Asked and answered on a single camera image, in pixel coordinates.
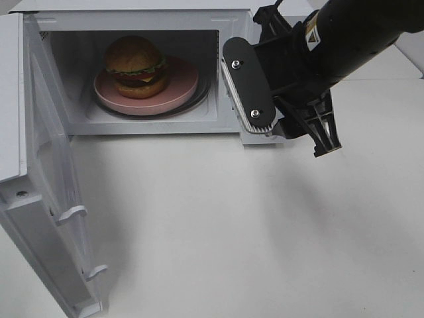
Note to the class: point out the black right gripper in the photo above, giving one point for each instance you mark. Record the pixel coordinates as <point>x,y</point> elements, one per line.
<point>300,93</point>

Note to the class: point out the pink round plate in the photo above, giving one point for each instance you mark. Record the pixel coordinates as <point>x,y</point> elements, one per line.
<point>177,69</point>

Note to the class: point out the burger with lettuce and tomato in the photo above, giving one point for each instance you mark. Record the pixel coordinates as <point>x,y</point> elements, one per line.
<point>138,68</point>

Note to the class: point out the white microwave door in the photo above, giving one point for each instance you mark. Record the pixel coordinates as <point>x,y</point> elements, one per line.
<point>41,206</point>

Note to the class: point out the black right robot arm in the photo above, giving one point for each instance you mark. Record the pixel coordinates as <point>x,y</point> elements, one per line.
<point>342,36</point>

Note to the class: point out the glass microwave turntable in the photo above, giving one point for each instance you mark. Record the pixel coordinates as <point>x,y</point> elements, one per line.
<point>202,96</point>

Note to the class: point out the white microwave oven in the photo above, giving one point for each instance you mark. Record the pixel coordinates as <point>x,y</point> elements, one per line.
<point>195,31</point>

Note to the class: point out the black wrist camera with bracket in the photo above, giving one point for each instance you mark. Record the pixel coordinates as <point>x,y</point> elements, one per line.
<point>248,70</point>

